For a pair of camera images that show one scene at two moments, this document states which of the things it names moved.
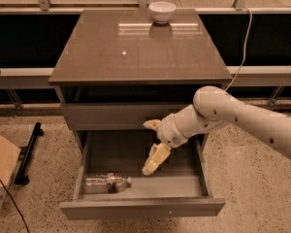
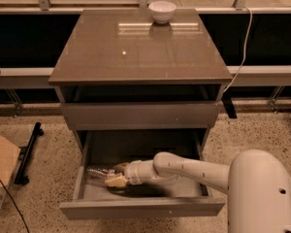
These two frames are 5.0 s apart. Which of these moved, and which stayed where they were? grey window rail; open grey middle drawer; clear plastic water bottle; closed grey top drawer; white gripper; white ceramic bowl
Moved: clear plastic water bottle; white gripper
Stayed: white ceramic bowl; open grey middle drawer; grey window rail; closed grey top drawer
